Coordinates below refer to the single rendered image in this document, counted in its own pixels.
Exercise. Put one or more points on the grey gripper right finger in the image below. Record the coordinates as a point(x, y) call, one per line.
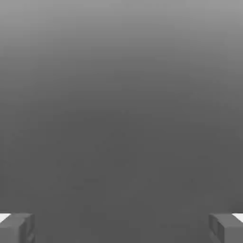
point(227, 227)

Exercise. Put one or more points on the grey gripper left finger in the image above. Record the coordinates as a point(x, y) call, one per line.
point(15, 227)

